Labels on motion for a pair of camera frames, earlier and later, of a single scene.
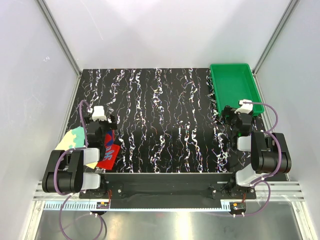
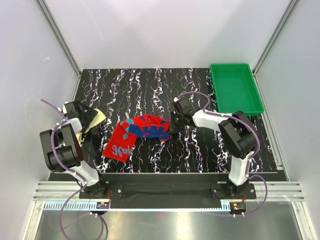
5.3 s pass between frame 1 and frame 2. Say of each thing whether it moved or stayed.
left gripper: moved
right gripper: moved
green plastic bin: stayed
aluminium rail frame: stayed
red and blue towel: moved
